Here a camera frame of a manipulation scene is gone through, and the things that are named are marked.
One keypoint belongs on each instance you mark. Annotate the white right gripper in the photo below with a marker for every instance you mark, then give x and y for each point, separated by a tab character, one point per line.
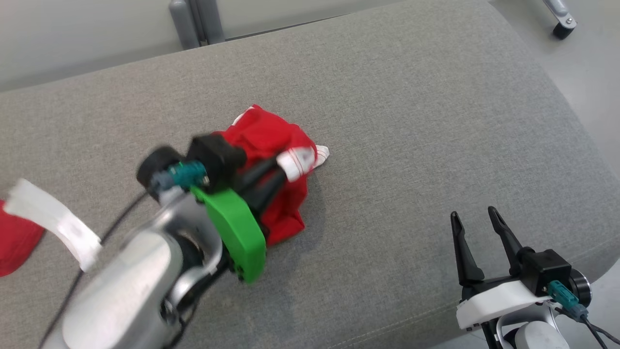
494	303

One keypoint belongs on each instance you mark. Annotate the teal left camera connector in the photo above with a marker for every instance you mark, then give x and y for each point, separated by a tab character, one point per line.
186	174

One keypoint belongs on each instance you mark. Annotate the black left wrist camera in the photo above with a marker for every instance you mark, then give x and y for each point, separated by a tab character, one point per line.
215	160

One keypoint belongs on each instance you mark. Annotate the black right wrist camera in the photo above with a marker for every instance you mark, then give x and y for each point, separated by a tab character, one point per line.
547	269

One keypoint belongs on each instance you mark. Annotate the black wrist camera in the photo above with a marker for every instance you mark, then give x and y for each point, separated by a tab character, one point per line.
215	160
547	269

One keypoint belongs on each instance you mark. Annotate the teal camera connector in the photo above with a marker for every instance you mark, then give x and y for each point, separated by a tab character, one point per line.
562	293
186	174

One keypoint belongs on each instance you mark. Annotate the black caster wheel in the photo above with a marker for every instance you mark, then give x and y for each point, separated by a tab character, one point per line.
563	31

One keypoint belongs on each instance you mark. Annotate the teal right camera connector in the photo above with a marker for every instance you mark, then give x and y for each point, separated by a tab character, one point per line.
562	293

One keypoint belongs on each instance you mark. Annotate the grey metal caster leg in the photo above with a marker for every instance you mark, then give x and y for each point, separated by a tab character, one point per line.
557	7

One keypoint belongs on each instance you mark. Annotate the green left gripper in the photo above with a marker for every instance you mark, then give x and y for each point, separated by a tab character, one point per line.
237	228

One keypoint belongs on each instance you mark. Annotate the white label strip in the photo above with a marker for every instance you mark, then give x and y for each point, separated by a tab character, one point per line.
53	218

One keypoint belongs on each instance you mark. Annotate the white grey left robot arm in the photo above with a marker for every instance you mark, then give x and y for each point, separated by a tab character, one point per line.
131	281

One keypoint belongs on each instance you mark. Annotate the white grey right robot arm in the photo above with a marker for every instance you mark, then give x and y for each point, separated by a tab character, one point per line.
537	337

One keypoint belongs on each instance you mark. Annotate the grey partition post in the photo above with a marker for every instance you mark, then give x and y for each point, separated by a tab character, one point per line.
184	24

